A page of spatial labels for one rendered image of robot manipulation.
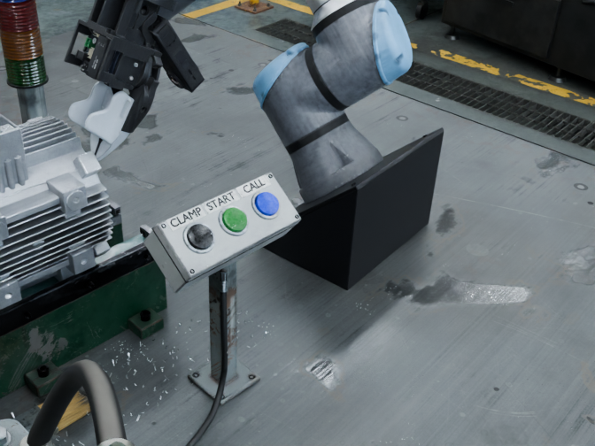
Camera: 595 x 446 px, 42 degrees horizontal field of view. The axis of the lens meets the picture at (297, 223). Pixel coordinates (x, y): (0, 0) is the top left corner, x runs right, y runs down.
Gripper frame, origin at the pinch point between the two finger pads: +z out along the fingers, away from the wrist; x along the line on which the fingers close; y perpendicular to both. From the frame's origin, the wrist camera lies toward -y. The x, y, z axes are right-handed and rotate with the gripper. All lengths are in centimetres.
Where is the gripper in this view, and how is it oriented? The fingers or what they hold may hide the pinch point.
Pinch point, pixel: (104, 150)
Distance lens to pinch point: 98.8
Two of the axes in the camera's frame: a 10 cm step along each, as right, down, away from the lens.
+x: 7.1, 4.2, -5.6
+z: -3.9, 9.0, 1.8
